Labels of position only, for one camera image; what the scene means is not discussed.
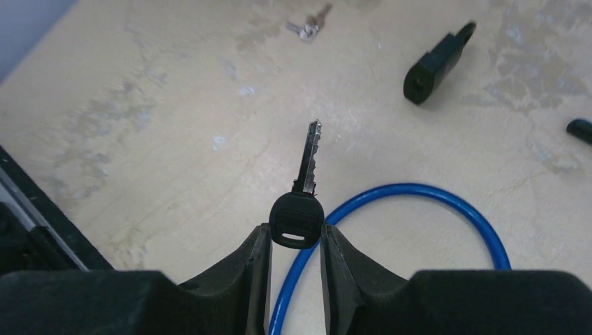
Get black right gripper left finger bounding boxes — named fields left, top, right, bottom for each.
left=1, top=223, right=272, bottom=334

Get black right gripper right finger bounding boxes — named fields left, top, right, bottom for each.
left=320, top=225, right=591, bottom=334

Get blue cable lock loop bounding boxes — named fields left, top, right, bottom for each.
left=269, top=183, right=511, bottom=335

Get black headed key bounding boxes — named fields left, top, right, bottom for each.
left=269, top=120, right=325, bottom=249

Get black lock body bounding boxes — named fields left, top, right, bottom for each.
left=403, top=21, right=477, bottom=105

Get small silver keys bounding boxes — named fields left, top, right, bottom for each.
left=285, top=3, right=333, bottom=43

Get blue handled pliers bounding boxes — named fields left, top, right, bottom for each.
left=565, top=119, right=592, bottom=145

